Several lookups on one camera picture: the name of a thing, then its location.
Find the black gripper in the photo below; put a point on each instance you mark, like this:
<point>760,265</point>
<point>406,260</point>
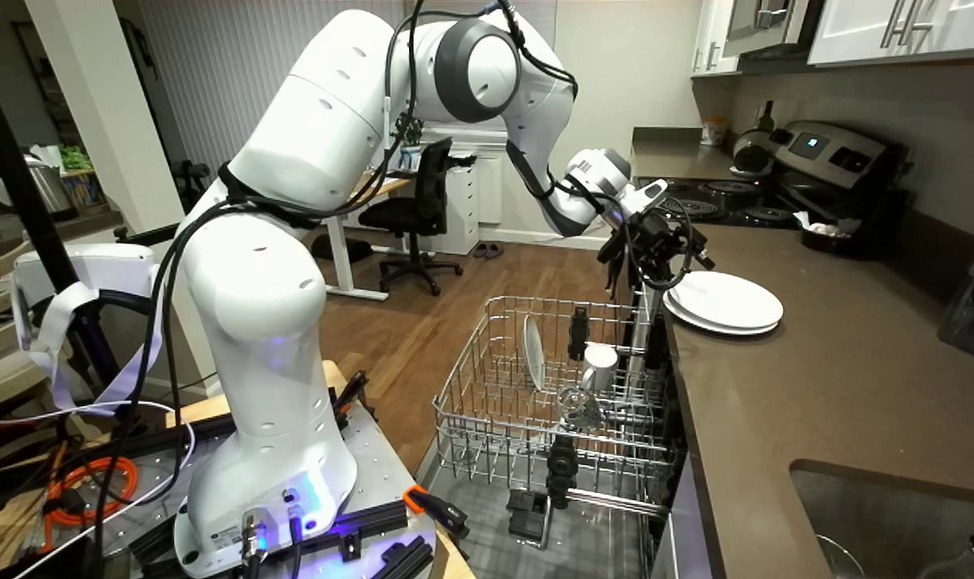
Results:
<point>654,237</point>

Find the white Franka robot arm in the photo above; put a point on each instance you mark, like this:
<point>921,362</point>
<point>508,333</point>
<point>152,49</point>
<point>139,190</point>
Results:
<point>261,322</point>

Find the black steel stove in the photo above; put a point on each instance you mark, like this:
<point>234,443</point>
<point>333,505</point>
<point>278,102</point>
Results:
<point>743,200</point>

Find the black plastic rack clip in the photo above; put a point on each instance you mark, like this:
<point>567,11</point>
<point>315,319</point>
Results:
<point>557,464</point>
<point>578,331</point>

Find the white mug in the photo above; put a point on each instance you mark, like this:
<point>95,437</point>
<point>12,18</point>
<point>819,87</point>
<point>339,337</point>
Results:
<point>598,362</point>

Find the black dish with white cloth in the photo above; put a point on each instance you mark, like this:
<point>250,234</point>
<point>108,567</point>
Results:
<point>828,234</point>

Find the black range hood microwave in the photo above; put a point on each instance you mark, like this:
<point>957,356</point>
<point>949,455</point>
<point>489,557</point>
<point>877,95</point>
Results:
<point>770,20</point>

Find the black office chair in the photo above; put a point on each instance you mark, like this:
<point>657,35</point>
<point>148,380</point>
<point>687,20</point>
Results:
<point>417,221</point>

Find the open dishwasher door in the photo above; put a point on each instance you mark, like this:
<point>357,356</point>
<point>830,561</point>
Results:
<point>582,541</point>

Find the white upper kitchen cabinet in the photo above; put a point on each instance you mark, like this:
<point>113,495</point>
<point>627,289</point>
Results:
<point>860,26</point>

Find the steel kitchen sink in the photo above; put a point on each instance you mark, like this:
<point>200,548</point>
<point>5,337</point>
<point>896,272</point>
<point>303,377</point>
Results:
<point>892,525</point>

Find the wooden desk white legs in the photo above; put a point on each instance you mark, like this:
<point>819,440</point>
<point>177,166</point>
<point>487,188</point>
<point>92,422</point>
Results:
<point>343,263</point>

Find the black clamp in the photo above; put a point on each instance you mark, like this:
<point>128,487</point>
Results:
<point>350,397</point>

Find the robot mounting table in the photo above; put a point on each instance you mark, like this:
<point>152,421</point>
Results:
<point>385,471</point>

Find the wooden board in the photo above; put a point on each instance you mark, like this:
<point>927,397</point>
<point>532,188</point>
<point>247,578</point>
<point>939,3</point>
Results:
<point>213,406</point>

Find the black metal pole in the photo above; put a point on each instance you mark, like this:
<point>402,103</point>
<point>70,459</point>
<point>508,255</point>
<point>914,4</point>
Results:
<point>21,181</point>

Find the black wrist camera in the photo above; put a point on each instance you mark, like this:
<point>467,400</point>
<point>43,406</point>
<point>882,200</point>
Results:
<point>611,248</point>

